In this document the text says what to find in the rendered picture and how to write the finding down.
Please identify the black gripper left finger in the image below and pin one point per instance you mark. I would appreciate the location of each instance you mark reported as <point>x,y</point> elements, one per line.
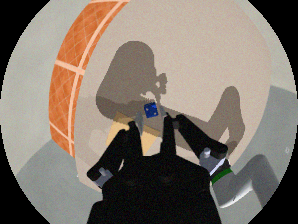
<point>111,160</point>

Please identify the tan square mat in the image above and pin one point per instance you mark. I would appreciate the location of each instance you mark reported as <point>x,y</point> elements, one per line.
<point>121,122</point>

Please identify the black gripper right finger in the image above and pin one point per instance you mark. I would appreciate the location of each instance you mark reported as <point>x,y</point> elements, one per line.
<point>212,153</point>

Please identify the blue die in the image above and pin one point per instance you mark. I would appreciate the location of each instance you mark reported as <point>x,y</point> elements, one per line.
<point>150,110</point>

